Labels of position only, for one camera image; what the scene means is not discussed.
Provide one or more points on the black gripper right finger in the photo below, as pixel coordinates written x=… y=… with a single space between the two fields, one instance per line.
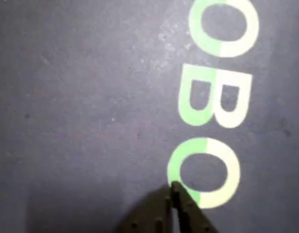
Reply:
x=190 y=216

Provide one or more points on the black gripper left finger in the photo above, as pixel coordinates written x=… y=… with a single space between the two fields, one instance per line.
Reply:
x=149 y=213

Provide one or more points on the black mat with ROBO print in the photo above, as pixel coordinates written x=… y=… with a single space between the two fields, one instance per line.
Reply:
x=79 y=97

